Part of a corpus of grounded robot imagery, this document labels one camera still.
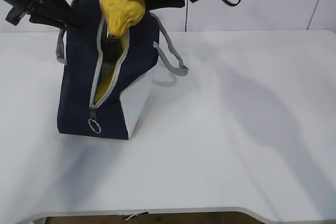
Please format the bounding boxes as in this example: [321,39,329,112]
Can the yellow banana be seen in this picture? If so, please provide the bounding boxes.
[94,35,129,103]

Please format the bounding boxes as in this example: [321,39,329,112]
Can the navy blue lunch bag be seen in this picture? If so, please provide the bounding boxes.
[56,0,188,140]

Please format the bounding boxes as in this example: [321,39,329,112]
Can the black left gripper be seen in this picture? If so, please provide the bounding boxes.
[5,0,80,29]

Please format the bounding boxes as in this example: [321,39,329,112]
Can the yellow pear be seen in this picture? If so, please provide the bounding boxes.
[99,0,146,38]

